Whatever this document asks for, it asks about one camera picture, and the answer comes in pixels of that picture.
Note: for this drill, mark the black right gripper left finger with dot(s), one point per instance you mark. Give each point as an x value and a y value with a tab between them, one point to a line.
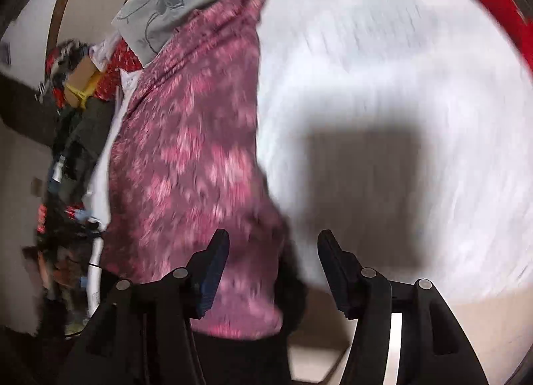
205	269

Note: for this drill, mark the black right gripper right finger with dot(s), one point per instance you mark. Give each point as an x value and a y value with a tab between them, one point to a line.
349	289

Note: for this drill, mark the purple pink floral garment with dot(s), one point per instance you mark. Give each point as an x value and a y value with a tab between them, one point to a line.
184	165

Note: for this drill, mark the dark clothes pile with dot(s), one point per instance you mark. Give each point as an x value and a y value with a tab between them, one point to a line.
58	262

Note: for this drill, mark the white bed sheet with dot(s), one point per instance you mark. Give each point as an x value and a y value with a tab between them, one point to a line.
405	127

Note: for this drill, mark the red patterned quilt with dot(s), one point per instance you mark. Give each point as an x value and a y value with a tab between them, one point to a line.
122	58

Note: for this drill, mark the cardboard box with yellow strap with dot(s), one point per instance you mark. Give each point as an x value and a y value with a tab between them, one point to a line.
81	83

